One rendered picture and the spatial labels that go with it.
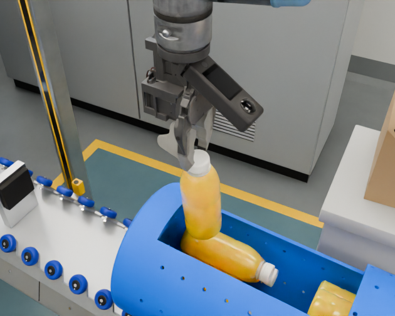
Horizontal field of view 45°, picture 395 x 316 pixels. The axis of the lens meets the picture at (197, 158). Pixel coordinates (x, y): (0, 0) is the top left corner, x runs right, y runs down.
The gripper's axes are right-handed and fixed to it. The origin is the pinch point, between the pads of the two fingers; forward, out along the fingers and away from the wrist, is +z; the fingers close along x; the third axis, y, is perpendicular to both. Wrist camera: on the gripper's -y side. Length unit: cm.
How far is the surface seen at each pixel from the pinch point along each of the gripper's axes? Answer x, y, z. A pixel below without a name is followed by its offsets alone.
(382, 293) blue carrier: -2.3, -32.8, 16.0
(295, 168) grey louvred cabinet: -140, 20, 127
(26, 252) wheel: 10, 41, 42
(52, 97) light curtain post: -30, 68, 31
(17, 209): 1, 54, 42
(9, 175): 0, 54, 31
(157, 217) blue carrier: 2.8, 6.9, 15.8
